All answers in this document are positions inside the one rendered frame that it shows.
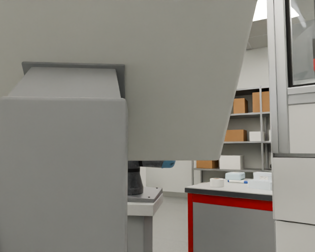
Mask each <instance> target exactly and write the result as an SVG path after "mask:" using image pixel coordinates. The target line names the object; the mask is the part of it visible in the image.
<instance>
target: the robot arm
mask: <svg viewBox="0 0 315 252"><path fill-rule="evenodd" d="M175 162H176V161H175V160H128V171H127V195H139V194H142V193H143V192H144V186H143V183H142V179H141V175H140V167H150V168H162V169H163V168H172V167H173V166H174V165H175Z"/></svg>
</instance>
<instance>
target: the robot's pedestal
mask: <svg viewBox="0 0 315 252"><path fill-rule="evenodd" d="M162 203H163V193H162V194H161V195H160V196H159V197H158V198H157V200H156V201H155V202H154V203H152V202H127V252H153V216H154V214H155V213H156V212H157V210H158V209H159V207H160V206H161V204H162Z"/></svg>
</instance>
